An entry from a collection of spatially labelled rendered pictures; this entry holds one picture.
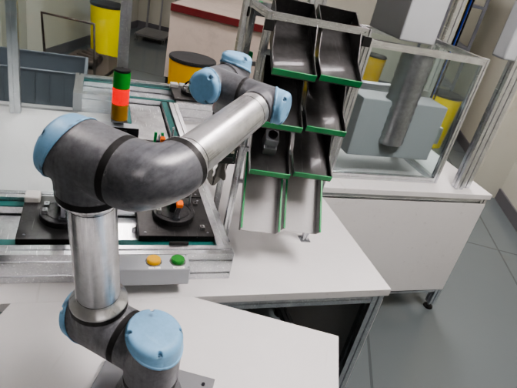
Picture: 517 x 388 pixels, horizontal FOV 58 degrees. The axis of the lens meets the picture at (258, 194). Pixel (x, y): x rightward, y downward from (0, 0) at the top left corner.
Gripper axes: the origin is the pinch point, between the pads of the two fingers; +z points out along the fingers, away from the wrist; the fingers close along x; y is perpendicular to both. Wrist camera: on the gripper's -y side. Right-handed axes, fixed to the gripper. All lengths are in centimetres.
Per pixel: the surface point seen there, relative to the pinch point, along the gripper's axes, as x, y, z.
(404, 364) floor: 133, -28, 123
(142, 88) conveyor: -5, -162, 30
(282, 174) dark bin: 25.3, -10.5, 2.5
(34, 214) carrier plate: -47, -21, 26
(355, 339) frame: 65, 5, 63
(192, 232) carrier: 0.1, -12.2, 26.3
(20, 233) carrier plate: -50, -11, 26
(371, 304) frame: 65, 5, 45
